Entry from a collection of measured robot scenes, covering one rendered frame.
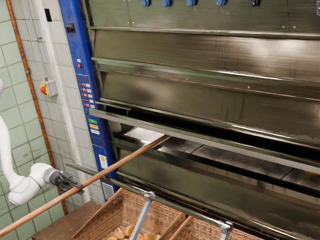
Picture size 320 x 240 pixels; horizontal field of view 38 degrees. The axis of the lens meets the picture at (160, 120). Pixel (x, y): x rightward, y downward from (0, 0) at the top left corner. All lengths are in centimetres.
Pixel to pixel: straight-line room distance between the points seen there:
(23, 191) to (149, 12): 117
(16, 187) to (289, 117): 148
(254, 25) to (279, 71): 22
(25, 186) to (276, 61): 148
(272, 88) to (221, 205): 78
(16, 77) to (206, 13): 185
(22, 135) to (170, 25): 177
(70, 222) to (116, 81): 113
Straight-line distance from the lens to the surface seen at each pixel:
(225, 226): 204
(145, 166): 292
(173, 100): 247
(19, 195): 266
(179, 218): 275
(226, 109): 225
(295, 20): 194
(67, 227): 337
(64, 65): 319
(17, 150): 372
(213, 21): 217
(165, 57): 240
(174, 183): 276
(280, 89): 205
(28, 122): 372
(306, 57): 194
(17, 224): 234
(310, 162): 193
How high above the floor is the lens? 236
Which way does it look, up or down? 22 degrees down
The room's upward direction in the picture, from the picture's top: 10 degrees counter-clockwise
